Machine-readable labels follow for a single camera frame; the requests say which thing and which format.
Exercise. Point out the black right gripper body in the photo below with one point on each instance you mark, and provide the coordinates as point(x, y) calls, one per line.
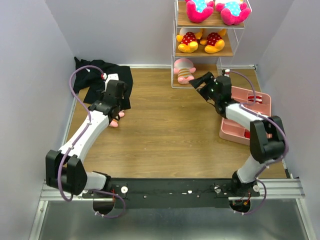
point(206, 87)

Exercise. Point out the white plush blue dress front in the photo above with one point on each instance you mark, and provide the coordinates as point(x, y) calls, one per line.
point(198, 11)

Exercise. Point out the black cloth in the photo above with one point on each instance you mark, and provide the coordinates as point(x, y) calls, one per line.
point(91, 78)

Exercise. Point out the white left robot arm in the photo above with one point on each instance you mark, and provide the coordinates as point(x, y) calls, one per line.
point(64, 169)

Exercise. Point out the pink pig plush striped shirt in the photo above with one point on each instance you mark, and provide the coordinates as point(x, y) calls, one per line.
point(184, 69)

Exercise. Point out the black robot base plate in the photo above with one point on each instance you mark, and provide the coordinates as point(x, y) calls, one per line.
point(169, 193)

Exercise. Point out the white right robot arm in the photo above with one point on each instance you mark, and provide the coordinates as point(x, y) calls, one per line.
point(268, 143)

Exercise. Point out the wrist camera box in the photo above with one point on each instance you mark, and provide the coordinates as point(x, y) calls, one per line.
point(226, 72)
point(108, 77)

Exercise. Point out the red sock lower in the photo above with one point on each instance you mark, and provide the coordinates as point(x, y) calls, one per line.
point(247, 134)

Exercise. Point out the white plush blue dress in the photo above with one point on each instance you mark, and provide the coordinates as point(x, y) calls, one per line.
point(198, 11)
point(232, 12)

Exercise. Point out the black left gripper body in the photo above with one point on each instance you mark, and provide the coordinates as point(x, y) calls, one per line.
point(125, 102)

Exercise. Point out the white plush blue dress back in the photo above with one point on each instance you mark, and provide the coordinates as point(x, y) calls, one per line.
point(232, 12)

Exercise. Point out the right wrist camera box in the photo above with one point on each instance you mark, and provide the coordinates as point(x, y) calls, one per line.
point(226, 72)

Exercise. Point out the large yellow plush toy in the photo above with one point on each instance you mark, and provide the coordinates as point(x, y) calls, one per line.
point(212, 39)

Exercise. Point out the red white striped sock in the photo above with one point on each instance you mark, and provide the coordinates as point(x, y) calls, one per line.
point(255, 99)

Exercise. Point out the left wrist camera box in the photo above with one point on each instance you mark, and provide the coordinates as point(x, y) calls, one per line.
point(108, 77)

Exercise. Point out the pink divided organizer tray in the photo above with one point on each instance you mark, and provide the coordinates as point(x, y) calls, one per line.
point(234, 132)

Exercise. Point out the white wire wooden shelf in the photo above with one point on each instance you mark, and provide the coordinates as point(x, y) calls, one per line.
point(203, 61)

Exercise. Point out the small yellow plush toy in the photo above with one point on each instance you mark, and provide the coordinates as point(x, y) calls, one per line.
point(187, 39)

